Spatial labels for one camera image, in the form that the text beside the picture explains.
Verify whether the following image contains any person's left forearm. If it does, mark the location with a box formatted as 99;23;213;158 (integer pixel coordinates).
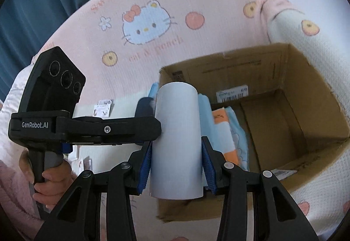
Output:
0;159;41;231

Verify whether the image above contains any pink printed blanket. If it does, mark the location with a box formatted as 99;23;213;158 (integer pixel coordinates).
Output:
0;0;350;241

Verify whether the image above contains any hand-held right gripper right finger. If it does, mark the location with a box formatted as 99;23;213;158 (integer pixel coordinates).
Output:
201;136;319;241

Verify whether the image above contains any blue wet wipes pack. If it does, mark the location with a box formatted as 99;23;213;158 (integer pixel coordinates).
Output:
228;106;250;172

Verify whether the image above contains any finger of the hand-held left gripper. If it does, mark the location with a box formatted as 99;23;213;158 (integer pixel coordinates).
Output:
68;115;162;146
136;97;157;119

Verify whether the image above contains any small printed card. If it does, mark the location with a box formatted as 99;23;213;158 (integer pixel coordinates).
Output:
93;99;114;117

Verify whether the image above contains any printed tissue pack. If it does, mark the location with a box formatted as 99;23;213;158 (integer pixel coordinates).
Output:
212;108;241;168

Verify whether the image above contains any white paper slip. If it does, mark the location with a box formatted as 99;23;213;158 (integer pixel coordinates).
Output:
269;168;297;180

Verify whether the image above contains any person's left hand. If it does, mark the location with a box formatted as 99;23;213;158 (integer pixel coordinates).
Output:
19;152;75;198

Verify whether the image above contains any white paper roll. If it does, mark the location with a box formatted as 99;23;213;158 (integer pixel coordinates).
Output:
149;82;205;200

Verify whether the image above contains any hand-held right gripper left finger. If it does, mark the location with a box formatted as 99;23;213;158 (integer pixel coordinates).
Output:
34;140;154;241

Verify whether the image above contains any brown cardboard box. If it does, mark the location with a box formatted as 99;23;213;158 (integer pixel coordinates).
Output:
156;43;350;224

